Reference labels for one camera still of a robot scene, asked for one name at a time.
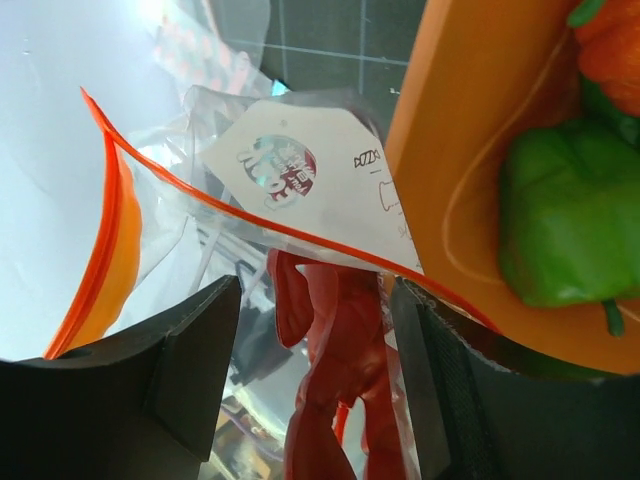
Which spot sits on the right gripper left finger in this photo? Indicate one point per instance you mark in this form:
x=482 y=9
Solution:
x=140 y=404

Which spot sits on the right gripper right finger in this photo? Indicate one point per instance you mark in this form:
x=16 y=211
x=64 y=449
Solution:
x=484 y=407

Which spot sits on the orange zip clear bag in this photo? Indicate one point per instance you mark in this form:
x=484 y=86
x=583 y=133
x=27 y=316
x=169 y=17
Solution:
x=312 y=185

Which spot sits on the red toy lobster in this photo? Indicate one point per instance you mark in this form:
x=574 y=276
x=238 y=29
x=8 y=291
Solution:
x=345 y=370

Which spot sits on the pink dotted zip bag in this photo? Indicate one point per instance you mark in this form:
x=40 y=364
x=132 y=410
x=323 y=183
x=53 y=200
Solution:
x=215 y=44

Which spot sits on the green toy bell pepper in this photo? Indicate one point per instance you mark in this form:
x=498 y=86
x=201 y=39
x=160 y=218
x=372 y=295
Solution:
x=569 y=218

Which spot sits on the orange plastic basket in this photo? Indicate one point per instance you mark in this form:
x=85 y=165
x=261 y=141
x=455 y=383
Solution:
x=479 y=73

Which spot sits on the black grid mat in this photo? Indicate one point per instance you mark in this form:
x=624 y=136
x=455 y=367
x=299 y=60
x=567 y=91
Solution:
x=362 y=45

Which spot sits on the orange toy pumpkin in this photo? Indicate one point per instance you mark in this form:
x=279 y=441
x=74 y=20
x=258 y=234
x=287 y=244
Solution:
x=608 y=36

